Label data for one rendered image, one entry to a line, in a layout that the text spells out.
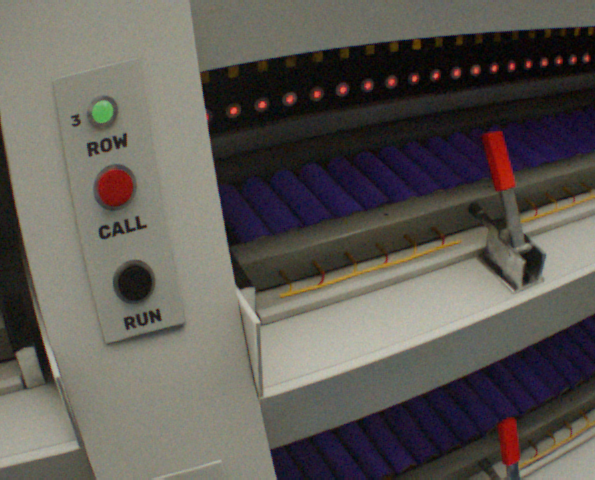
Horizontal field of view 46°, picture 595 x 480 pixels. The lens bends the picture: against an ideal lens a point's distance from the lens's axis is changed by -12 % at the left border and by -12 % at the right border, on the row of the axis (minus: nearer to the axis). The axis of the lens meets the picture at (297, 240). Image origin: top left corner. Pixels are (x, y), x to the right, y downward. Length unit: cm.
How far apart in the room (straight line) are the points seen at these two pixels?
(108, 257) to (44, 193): 4
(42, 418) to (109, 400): 5
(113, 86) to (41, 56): 4
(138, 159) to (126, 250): 4
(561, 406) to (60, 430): 41
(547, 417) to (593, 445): 6
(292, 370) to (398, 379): 6
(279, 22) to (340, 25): 3
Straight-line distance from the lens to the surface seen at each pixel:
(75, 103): 33
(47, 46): 33
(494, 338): 46
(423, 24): 41
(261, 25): 36
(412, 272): 45
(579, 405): 64
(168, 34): 34
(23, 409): 39
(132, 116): 33
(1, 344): 42
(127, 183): 33
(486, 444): 59
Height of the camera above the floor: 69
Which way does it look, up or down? 16 degrees down
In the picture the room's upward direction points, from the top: 9 degrees counter-clockwise
